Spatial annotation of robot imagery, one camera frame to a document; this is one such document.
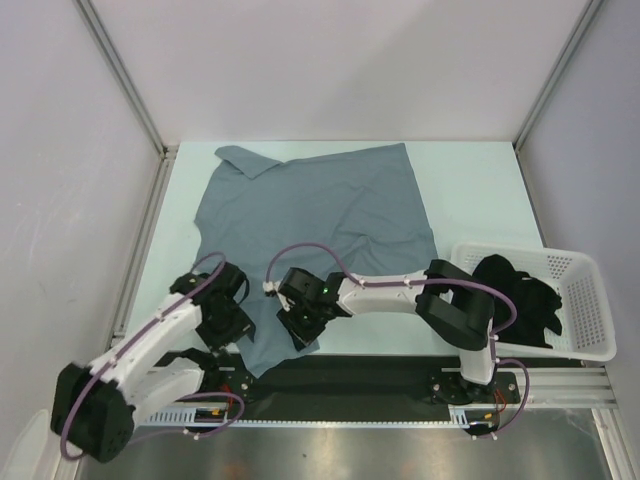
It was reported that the black t shirt in basket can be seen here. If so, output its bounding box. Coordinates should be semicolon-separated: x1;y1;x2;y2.
472;255;563;349

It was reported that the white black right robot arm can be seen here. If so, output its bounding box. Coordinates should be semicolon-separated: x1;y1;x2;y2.
264;260;498;405

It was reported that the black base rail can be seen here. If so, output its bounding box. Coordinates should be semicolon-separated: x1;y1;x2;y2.
192;354;521;425

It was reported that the white perforated plastic basket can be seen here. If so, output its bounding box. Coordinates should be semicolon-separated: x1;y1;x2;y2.
451;242;617;363

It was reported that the aluminium frame post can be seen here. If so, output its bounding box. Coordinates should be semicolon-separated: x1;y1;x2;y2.
512;0;607;155
72;0;180;166

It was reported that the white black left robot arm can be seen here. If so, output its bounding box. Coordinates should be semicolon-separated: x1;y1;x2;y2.
50;261;255;463

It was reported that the white slotted cable duct right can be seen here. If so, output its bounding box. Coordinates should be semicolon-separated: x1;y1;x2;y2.
448;403;501;428

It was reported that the light blue t shirt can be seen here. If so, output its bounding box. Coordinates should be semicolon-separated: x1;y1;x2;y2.
194;144;438;377

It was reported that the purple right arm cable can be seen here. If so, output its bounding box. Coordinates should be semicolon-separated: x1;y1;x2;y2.
262;242;531;444

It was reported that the white slotted cable duct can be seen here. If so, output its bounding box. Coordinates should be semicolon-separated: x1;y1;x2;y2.
448;403;501;428
132;404;236;426

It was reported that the aluminium front rail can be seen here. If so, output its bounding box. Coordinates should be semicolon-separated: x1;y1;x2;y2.
499;362;616;409

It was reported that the white slotted cable duct left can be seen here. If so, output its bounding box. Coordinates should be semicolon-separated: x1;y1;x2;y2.
132;404;236;426

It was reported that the left aluminium frame post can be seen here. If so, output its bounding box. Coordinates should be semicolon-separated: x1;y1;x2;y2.
72;0;180;166

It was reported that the right aluminium frame post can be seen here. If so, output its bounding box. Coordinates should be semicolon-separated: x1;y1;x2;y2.
512;0;607;155

